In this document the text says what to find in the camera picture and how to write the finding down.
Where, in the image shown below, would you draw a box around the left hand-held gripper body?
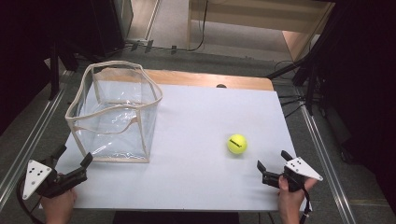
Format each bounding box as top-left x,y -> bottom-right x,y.
21,157 -> 89,201

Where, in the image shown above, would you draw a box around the white table cover sheet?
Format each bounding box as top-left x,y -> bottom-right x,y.
55,83 -> 308,213

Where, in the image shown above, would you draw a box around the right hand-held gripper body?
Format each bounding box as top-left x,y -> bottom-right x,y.
262,157 -> 324,193

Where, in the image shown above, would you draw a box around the yellow tennis ball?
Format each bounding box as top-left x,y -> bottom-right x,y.
226,133 -> 248,155

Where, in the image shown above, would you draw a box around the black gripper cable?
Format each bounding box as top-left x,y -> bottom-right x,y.
298,186 -> 313,224
16,178 -> 45,224

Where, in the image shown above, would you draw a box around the hanging black cable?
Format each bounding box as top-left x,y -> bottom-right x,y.
186,0 -> 209,53

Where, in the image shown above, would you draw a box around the black metal stand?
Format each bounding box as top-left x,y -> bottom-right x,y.
48,38 -> 62,101
265,0 -> 344,116

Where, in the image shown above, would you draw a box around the person's left hand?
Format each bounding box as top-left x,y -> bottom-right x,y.
40,188 -> 78,217

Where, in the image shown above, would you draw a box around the light wooden shelf unit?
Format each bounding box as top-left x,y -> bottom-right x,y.
186,0 -> 336,63

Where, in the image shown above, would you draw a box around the clear plastic box beige trim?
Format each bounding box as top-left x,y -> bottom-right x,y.
64,60 -> 163,164

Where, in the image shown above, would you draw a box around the black floor cables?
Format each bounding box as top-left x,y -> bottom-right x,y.
273,59 -> 307,119

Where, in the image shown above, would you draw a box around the person's right hand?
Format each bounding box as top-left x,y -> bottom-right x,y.
277,175 -> 318,217

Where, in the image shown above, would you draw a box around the aluminium floor rail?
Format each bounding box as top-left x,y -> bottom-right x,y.
0,69 -> 76,213
298,104 -> 358,224

